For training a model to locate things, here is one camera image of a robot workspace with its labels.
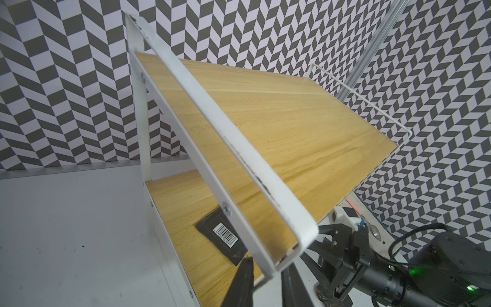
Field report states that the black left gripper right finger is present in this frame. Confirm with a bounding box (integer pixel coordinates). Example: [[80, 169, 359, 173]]
[[281, 264, 314, 307]]

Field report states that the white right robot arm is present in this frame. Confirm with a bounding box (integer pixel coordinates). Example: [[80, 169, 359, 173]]
[[301, 223, 490, 306]]

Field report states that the black tea bag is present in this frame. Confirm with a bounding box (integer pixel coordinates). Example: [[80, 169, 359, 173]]
[[195, 207, 248, 266]]

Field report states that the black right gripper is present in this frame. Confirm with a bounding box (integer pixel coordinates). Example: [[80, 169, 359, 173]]
[[300, 224, 371, 306]]

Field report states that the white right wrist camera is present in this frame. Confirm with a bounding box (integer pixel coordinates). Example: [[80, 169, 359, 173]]
[[327, 206, 364, 231]]

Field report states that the pink handled spoon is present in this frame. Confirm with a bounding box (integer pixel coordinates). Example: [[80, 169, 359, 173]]
[[345, 197, 382, 241]]

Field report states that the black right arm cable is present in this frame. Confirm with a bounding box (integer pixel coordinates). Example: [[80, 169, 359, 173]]
[[370, 222, 450, 307]]

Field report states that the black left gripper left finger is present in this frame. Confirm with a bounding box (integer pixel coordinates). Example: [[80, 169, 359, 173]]
[[221, 257, 254, 307]]

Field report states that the white yellow two-tier shelf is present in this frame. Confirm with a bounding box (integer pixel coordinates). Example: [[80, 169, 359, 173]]
[[125, 14, 401, 306]]

